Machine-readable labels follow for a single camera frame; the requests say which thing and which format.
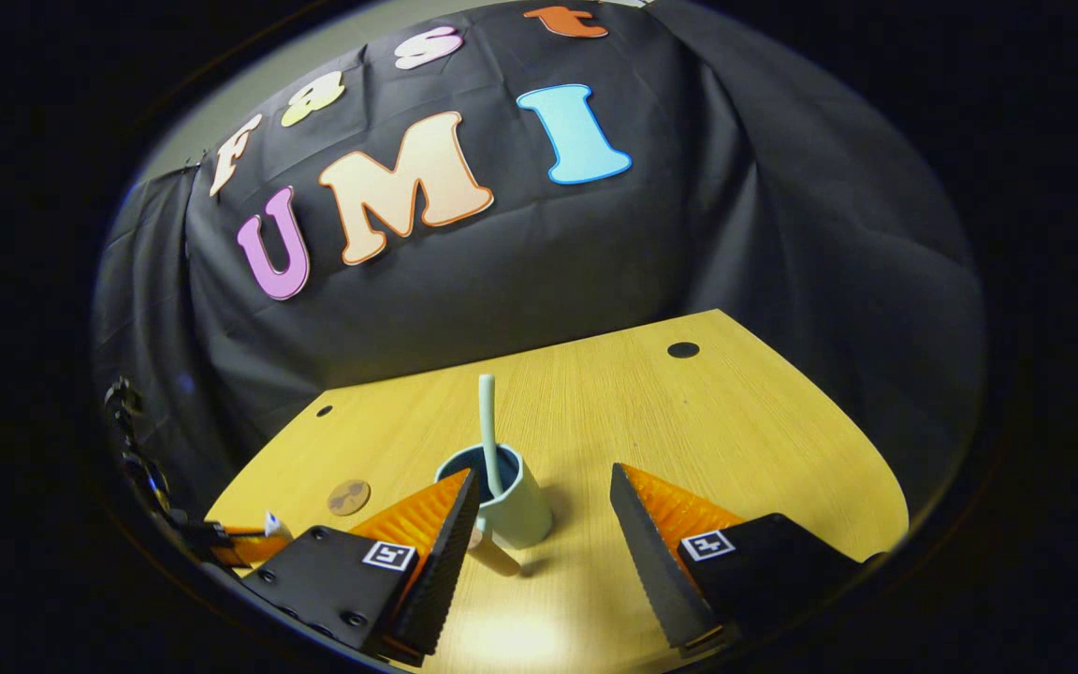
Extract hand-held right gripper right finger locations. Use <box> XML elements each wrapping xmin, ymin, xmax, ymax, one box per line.
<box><xmin>610</xmin><ymin>462</ymin><xmax>886</xmax><ymax>656</ymax></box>

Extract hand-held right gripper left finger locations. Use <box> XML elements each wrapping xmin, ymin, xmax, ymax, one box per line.
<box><xmin>241</xmin><ymin>468</ymin><xmax>482</xmax><ymax>667</ymax></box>

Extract pale blue cup wooden handle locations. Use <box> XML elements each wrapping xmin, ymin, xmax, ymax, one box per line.
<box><xmin>434</xmin><ymin>444</ymin><xmax>554</xmax><ymax>577</ymax></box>

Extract round brown coaster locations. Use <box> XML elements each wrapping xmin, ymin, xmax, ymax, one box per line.
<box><xmin>328</xmin><ymin>479</ymin><xmax>372</xmax><ymax>517</ymax></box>

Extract pale green toothbrush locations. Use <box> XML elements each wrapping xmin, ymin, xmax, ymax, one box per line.
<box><xmin>478</xmin><ymin>374</ymin><xmax>505</xmax><ymax>499</ymax></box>

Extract wooden desktop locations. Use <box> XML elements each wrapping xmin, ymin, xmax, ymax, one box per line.
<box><xmin>207</xmin><ymin>309</ymin><xmax>910</xmax><ymax>674</ymax></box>

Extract black backdrop cloth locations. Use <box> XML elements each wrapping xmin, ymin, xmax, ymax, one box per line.
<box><xmin>90</xmin><ymin>0</ymin><xmax>984</xmax><ymax>525</ymax></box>

